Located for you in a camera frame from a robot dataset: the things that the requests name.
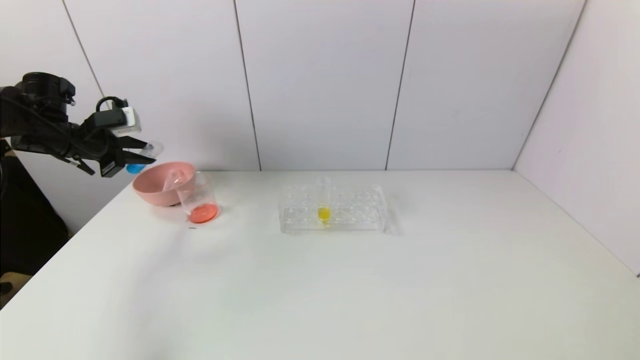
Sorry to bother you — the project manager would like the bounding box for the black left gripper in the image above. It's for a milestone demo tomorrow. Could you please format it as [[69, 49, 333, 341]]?
[[67, 127, 157, 178]]

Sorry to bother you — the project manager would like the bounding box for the blue pigment test tube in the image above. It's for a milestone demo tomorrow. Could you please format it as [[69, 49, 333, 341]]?
[[125, 141, 165, 175]]

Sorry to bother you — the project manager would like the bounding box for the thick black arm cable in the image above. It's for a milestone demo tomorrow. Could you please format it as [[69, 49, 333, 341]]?
[[0, 145, 11, 201]]

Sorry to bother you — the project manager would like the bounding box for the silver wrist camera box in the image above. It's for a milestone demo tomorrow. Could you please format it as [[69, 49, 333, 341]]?
[[107, 106, 143, 138]]

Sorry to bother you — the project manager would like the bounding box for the red pigment test tube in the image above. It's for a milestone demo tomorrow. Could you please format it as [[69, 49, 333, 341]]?
[[163, 169, 185, 194]]

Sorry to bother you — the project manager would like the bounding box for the pink plastic bowl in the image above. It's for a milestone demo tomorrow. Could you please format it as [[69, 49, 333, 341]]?
[[132, 161, 197, 208]]

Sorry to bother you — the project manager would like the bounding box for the clear acrylic test tube rack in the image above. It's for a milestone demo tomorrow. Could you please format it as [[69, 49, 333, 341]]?
[[278, 183, 387, 234]]

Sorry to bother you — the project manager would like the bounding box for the yellow pigment test tube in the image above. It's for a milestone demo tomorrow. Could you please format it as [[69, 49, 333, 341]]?
[[316, 176, 332, 226]]

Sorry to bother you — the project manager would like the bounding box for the clear glass beaker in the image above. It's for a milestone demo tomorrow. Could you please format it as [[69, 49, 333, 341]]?
[[176, 171, 221, 226]]

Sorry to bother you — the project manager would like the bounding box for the thin black camera cable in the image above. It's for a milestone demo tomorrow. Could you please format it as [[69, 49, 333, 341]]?
[[96, 96, 129, 115]]

